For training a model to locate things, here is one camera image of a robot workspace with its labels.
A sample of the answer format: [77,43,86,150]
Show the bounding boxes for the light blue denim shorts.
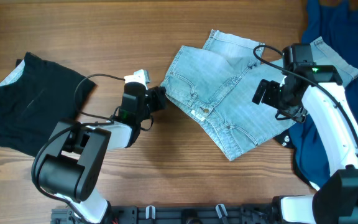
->
[160,29,358,162]

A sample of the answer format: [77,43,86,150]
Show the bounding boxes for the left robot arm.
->
[31,82,166,223]

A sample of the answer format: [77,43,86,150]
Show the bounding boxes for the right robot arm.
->
[252,44,358,223]

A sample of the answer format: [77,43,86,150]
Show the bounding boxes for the black garment with white print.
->
[273,129,295,149]

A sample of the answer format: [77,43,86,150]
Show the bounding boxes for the dark blue t-shirt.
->
[289,1,358,189]

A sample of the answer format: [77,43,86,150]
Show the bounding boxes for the black folded t-shirt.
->
[0,52,95,156]

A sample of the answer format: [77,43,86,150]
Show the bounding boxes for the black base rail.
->
[50,203,279,224]

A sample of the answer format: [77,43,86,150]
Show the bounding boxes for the left black cable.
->
[31,73,154,206]

